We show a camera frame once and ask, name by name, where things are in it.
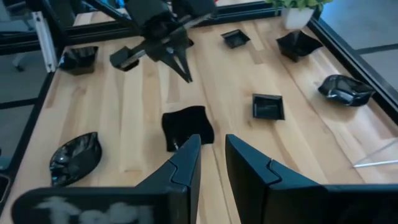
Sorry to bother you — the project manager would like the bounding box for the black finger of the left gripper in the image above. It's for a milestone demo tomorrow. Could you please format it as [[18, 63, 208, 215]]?
[[175, 46, 193, 82], [160, 54, 189, 82]]

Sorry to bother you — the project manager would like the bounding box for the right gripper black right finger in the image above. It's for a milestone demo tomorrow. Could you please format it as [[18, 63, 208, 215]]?
[[225, 134, 324, 224]]

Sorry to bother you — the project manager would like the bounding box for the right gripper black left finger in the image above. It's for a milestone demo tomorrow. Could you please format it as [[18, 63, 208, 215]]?
[[136, 134, 202, 224]]

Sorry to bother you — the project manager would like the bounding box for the black wavy square plate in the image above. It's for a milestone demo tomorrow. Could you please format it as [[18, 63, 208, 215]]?
[[160, 105, 215, 152], [58, 45, 100, 76]]

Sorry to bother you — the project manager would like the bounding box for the small black square plate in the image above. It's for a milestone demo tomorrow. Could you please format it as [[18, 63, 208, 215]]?
[[251, 93, 286, 121]]

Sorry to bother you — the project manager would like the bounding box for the black leaf-shaped plate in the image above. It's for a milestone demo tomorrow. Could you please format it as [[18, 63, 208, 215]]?
[[49, 131, 103, 187]]

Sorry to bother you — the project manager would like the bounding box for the black round cup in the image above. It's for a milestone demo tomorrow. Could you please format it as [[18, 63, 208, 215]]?
[[317, 74, 376, 107]]

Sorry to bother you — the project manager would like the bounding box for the small black cube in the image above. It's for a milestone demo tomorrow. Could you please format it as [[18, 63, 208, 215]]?
[[220, 29, 251, 50]]

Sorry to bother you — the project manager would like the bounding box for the black flared square plate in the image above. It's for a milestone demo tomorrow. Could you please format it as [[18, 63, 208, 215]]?
[[275, 30, 324, 63]]

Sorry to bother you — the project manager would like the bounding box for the green plant in white pot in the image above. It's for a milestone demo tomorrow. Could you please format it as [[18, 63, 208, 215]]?
[[264, 0, 334, 31]]

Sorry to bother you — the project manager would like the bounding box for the silver aluminium frame post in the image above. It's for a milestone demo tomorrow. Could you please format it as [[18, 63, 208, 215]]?
[[32, 11, 58, 73]]

